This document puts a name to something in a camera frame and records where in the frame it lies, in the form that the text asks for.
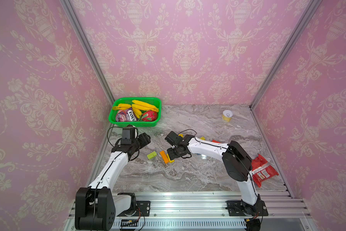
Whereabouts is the short yellow block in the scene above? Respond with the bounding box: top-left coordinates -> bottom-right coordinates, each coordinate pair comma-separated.
167,154 -> 175,163

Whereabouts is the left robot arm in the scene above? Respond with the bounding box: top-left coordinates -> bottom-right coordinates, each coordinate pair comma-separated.
75,133 -> 151,231

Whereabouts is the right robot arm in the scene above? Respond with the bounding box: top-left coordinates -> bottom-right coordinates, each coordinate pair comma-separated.
165,131 -> 268,217

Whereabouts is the lime green block left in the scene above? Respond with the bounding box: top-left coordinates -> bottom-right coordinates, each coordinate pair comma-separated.
147,152 -> 157,160

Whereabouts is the orange block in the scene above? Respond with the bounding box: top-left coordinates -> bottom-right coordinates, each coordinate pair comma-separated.
160,151 -> 169,164

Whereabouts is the red dragon fruit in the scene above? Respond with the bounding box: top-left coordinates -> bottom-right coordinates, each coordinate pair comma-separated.
139,111 -> 158,122

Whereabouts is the lower yellow banana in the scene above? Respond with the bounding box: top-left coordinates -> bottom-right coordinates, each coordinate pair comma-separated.
132,107 -> 142,119

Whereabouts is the purple snack packet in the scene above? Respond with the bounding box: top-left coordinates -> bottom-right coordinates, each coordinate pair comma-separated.
115,107 -> 138,122

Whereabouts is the upper yellow banana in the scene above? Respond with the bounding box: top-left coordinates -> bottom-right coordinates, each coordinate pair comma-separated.
132,100 -> 159,112

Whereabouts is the small yellow banana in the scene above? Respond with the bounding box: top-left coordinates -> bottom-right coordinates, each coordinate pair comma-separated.
112,104 -> 132,111

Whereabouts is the green plastic basket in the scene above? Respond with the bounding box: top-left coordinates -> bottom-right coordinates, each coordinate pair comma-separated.
108,97 -> 162,127

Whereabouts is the yellow white can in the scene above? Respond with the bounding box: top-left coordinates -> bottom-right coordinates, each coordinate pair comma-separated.
222,110 -> 233,122

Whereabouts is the red snack bag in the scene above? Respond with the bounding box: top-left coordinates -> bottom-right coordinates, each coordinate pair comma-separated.
252,154 -> 279,188

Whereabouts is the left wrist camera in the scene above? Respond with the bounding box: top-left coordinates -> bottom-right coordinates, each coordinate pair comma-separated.
121,125 -> 137,145

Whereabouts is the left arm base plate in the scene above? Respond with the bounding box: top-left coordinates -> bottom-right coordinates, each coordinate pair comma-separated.
118,201 -> 151,217

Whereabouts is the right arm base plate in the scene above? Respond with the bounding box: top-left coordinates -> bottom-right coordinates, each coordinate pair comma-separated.
226,200 -> 269,217

